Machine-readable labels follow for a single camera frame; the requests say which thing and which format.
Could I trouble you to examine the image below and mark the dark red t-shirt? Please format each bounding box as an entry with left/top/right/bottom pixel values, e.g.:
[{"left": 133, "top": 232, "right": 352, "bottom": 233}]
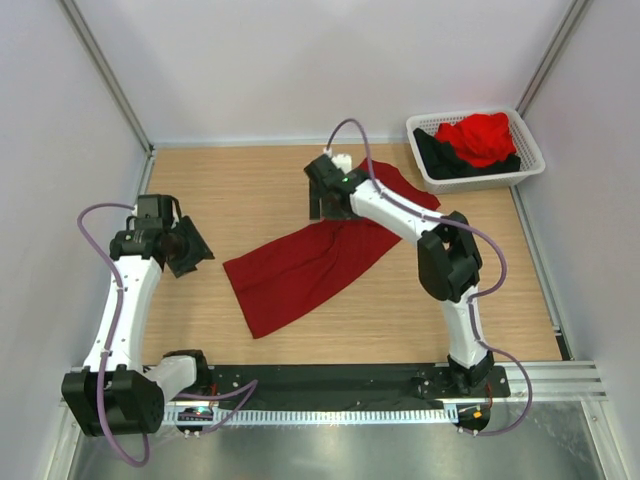
[{"left": 222, "top": 159, "right": 442, "bottom": 340}]

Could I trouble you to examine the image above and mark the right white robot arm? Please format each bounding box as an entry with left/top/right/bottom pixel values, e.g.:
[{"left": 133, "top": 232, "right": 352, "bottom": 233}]
[{"left": 304, "top": 154, "right": 494, "bottom": 396}]

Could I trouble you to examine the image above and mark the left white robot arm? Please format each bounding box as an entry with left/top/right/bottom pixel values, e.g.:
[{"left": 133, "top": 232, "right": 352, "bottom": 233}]
[{"left": 61, "top": 194, "right": 214, "bottom": 437}]

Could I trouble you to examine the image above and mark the black shirt in basket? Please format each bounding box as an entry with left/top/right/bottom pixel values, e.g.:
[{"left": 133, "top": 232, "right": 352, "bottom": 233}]
[{"left": 413, "top": 128, "right": 521, "bottom": 180}]

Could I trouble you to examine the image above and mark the bright red shirt in basket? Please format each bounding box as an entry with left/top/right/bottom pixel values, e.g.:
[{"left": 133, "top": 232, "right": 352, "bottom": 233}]
[{"left": 435, "top": 112, "right": 517, "bottom": 168}]

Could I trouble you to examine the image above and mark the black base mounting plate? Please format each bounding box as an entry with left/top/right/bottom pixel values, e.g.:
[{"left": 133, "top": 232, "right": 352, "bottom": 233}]
[{"left": 188, "top": 363, "right": 511, "bottom": 412}]

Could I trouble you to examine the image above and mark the white plastic basket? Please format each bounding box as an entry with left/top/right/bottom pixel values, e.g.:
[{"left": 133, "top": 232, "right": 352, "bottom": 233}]
[{"left": 405, "top": 107, "right": 546, "bottom": 195}]

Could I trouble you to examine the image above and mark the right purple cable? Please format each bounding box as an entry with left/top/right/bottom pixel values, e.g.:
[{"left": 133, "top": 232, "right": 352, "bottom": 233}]
[{"left": 324, "top": 118, "right": 534, "bottom": 441}]

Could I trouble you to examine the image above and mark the purple cable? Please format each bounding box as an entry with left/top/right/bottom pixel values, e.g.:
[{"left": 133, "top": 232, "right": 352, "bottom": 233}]
[
  {"left": 77, "top": 202, "right": 259, "bottom": 467},
  {"left": 324, "top": 118, "right": 534, "bottom": 441}
]

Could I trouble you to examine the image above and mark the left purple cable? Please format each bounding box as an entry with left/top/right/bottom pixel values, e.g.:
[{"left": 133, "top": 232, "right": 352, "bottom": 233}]
[{"left": 77, "top": 202, "right": 259, "bottom": 467}]

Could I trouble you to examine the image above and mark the white slotted cable duct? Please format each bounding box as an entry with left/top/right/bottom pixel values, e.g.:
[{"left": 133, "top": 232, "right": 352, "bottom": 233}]
[{"left": 161, "top": 407, "right": 458, "bottom": 428}]

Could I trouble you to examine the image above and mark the left aluminium corner post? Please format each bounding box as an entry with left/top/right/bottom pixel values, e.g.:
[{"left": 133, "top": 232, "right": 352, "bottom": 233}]
[{"left": 57, "top": 0, "right": 154, "bottom": 156}]

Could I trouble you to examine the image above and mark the aluminium corner post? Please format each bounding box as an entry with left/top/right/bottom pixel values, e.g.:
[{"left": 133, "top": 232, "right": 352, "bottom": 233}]
[
  {"left": 516, "top": 0, "right": 593, "bottom": 117},
  {"left": 57, "top": 0, "right": 154, "bottom": 156}
]

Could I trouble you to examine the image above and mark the aluminium front frame rail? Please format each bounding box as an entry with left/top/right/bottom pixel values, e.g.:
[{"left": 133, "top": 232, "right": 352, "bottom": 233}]
[{"left": 58, "top": 364, "right": 609, "bottom": 407}]

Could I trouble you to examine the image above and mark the right aluminium corner post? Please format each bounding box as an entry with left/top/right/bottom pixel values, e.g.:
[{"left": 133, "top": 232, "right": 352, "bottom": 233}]
[{"left": 516, "top": 0, "right": 593, "bottom": 117}]

